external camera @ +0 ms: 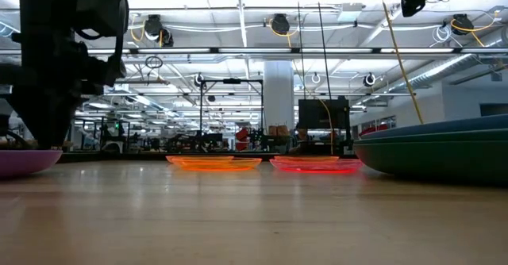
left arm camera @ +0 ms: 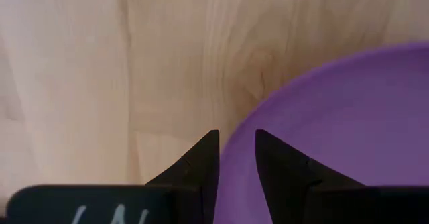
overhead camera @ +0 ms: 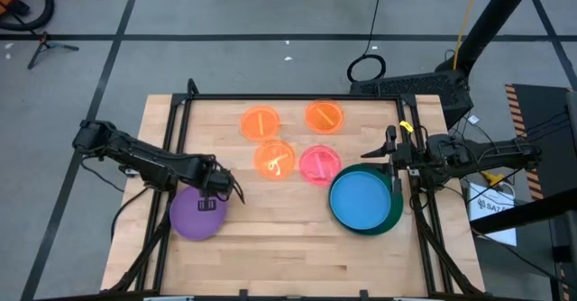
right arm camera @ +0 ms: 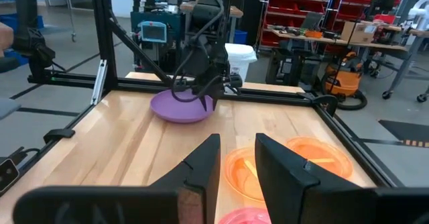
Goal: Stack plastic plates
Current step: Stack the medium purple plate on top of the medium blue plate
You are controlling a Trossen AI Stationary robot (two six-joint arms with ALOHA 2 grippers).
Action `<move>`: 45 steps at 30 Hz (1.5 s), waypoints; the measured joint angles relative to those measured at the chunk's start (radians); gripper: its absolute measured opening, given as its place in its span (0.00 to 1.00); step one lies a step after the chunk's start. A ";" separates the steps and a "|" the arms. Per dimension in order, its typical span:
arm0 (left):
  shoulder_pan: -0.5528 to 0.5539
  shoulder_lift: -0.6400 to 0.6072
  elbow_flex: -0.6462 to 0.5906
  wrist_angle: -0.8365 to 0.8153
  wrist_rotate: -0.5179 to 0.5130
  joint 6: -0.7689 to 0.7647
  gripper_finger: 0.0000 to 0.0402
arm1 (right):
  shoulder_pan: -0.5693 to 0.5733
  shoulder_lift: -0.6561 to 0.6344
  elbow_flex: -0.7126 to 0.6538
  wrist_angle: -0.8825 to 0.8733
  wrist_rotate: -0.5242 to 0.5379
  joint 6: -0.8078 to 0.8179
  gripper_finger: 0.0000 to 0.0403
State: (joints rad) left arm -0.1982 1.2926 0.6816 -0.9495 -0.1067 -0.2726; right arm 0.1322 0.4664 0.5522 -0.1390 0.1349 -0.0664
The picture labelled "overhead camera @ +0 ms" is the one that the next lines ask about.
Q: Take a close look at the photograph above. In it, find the yellow connector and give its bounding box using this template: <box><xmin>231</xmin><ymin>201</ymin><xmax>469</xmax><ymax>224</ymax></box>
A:
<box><xmin>480</xmin><ymin>170</ymin><xmax>507</xmax><ymax>187</ymax></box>

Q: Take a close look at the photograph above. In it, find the large green plastic plate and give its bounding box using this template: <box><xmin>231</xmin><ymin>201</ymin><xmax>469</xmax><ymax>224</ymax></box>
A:
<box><xmin>327</xmin><ymin>162</ymin><xmax>405</xmax><ymax>237</ymax></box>

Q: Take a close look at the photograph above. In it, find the pink translucent plastic plate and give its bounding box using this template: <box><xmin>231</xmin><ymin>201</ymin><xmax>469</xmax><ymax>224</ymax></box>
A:
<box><xmin>298</xmin><ymin>144</ymin><xmax>343</xmax><ymax>187</ymax></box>

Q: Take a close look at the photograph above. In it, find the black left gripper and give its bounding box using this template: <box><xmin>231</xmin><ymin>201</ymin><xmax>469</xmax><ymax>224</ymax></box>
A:
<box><xmin>193</xmin><ymin>154</ymin><xmax>247</xmax><ymax>213</ymax></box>

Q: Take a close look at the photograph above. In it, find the white labelled box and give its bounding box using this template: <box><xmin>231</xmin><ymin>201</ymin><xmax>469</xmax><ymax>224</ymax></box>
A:
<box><xmin>467</xmin><ymin>181</ymin><xmax>518</xmax><ymax>247</ymax></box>

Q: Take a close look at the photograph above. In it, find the blue plastic plate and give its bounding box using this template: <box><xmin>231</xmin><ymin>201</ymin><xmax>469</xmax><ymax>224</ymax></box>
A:
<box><xmin>328</xmin><ymin>170</ymin><xmax>392</xmax><ymax>231</ymax></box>

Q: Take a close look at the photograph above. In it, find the black tripod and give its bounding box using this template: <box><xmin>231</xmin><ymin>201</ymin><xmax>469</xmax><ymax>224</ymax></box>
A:
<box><xmin>26</xmin><ymin>31</ymin><xmax>80</xmax><ymax>70</ymax></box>

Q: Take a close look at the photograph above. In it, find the black vacuum hose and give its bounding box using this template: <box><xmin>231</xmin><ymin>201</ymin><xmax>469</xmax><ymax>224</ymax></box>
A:
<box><xmin>0</xmin><ymin>0</ymin><xmax>56</xmax><ymax>32</ymax></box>

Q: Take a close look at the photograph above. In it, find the black aluminium table frame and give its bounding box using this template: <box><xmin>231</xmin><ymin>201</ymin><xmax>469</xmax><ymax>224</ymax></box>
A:
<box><xmin>101</xmin><ymin>78</ymin><xmax>486</xmax><ymax>298</ymax></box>

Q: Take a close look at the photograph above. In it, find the yellow cable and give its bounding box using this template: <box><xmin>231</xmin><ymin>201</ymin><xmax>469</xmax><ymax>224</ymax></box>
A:
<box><xmin>452</xmin><ymin>0</ymin><xmax>483</xmax><ymax>70</ymax></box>

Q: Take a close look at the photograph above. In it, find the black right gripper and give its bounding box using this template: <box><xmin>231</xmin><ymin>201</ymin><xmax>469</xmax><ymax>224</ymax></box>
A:
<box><xmin>360</xmin><ymin>124</ymin><xmax>427</xmax><ymax>196</ymax></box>

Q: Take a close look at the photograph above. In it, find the black coiled floor cable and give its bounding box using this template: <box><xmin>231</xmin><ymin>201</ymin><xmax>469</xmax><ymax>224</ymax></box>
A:
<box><xmin>345</xmin><ymin>0</ymin><xmax>388</xmax><ymax>84</ymax></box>

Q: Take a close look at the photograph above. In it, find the large hazard-striped floor mat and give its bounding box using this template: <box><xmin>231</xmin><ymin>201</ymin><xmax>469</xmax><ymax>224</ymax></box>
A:
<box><xmin>504</xmin><ymin>83</ymin><xmax>577</xmax><ymax>201</ymax></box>

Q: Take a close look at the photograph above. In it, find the purple plastic plate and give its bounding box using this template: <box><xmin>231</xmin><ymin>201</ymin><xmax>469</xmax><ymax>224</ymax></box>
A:
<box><xmin>169</xmin><ymin>186</ymin><xmax>228</xmax><ymax>242</ymax></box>

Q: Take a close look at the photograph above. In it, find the black diagonal beam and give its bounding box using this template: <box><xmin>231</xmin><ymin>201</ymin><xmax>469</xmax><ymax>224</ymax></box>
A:
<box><xmin>470</xmin><ymin>187</ymin><xmax>577</xmax><ymax>236</ymax></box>

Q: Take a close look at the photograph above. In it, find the black stand pole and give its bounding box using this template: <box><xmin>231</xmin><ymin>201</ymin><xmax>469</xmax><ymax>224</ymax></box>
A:
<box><xmin>435</xmin><ymin>0</ymin><xmax>540</xmax><ymax>75</ymax></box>

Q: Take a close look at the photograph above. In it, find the black perforated base box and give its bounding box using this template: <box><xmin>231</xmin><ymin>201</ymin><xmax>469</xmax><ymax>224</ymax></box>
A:
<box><xmin>349</xmin><ymin>70</ymin><xmax>475</xmax><ymax>130</ymax></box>

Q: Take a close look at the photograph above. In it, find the orange translucent plastic plate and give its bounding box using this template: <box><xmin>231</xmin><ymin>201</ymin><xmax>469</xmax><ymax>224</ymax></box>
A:
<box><xmin>239</xmin><ymin>105</ymin><xmax>281</xmax><ymax>142</ymax></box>
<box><xmin>304</xmin><ymin>98</ymin><xmax>346</xmax><ymax>135</ymax></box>
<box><xmin>252</xmin><ymin>139</ymin><xmax>298</xmax><ymax>181</ymax></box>

